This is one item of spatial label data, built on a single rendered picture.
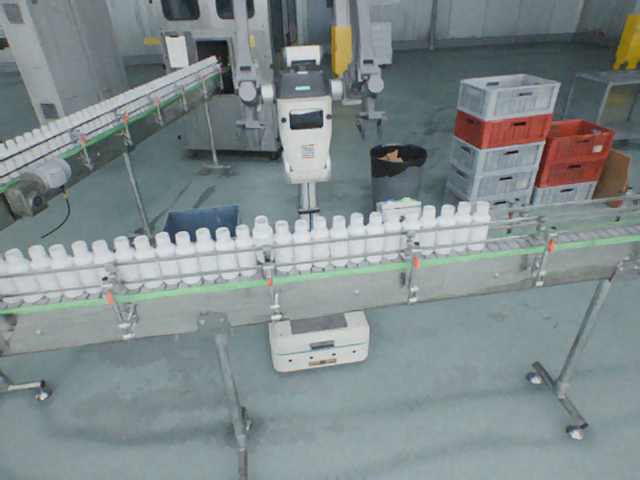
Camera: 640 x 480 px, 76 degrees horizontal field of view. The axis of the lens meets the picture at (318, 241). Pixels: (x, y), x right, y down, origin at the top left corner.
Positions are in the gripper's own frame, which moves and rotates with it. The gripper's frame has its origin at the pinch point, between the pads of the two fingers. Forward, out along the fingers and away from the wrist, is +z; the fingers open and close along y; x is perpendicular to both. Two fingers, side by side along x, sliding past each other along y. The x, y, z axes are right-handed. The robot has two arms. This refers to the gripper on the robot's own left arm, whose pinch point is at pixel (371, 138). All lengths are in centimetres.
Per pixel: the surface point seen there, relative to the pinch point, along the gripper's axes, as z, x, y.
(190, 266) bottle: 39, -26, -67
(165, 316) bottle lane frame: 55, -20, -77
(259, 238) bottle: 32, -31, -46
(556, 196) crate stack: 33, 172, 223
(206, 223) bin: 29, 39, -68
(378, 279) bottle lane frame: 50, -25, -9
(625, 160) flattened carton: 6, 142, 262
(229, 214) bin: 26, 37, -57
